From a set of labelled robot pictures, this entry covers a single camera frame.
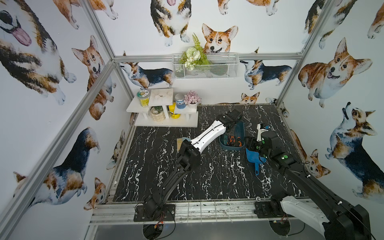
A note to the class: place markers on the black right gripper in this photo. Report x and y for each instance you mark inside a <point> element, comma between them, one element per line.
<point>253,142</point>

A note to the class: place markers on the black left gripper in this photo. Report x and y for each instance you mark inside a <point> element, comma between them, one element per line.
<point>233,122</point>

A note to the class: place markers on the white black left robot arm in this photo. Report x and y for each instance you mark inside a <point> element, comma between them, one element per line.
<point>188,159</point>

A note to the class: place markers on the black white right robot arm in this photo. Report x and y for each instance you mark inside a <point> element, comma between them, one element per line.
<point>333,217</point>

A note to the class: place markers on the dark teal storage box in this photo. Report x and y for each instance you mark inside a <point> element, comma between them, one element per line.
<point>239,132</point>

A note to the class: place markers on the blue plastic dustpan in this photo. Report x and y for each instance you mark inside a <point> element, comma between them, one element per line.
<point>256,159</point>

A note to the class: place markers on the white pot pink flowers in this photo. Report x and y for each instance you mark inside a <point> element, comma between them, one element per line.
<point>192,100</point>

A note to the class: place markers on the light blue hand brush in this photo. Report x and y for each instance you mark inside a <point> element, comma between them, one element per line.
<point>180,141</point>

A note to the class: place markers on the blue cylindrical can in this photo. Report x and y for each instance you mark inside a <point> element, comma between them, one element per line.
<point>180,101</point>

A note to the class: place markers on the yellow capsule container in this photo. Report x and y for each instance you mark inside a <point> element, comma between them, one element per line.
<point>172,109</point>

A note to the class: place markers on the white tiered wooden shelf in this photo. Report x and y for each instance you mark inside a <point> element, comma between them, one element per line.
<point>161,97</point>

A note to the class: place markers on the artificial green white flowers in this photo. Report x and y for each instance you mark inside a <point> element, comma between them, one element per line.
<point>194,61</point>

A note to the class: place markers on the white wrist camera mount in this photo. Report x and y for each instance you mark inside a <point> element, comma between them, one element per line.
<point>261,128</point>

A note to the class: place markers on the white wire wall basket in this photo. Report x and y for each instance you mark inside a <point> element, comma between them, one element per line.
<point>230,59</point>

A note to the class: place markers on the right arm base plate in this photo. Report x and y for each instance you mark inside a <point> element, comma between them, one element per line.
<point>269,209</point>

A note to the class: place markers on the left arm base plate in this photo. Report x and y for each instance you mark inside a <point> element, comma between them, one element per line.
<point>165,213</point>

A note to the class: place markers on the aluminium front rail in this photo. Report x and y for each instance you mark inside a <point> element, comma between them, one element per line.
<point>185,212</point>

